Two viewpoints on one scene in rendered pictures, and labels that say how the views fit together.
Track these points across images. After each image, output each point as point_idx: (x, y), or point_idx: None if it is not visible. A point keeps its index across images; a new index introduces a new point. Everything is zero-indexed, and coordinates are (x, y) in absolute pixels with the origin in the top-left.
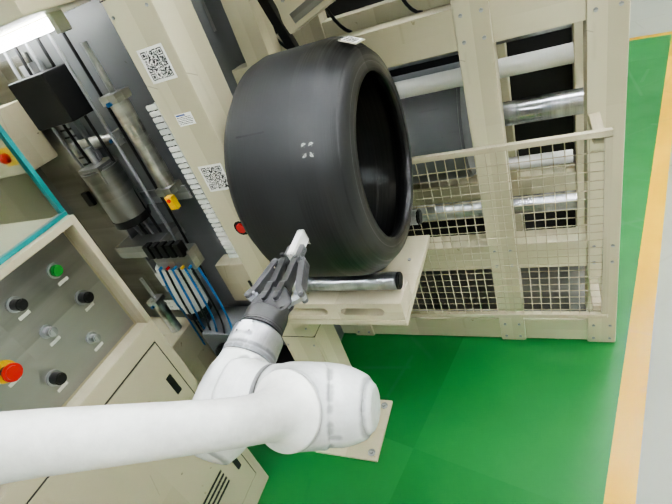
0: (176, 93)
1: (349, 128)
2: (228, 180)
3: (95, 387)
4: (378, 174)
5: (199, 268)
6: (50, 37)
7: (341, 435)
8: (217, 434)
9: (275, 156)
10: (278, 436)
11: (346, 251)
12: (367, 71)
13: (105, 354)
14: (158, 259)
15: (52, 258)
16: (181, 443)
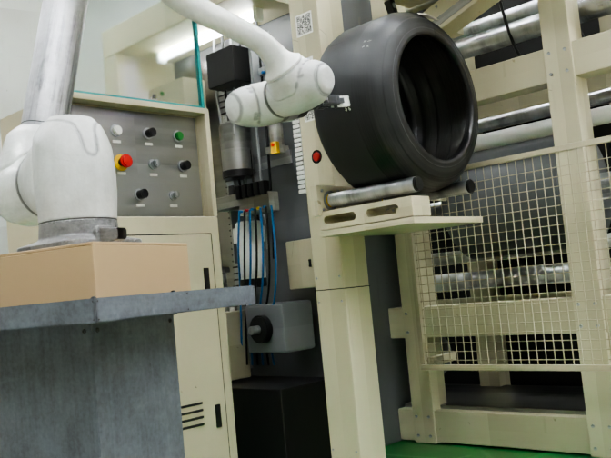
0: (308, 43)
1: (399, 42)
2: None
3: (159, 217)
4: (448, 156)
5: (271, 205)
6: None
7: (304, 73)
8: (251, 27)
9: (346, 50)
10: (274, 54)
11: (373, 117)
12: (433, 34)
13: (174, 214)
14: (243, 202)
15: (181, 128)
16: (236, 22)
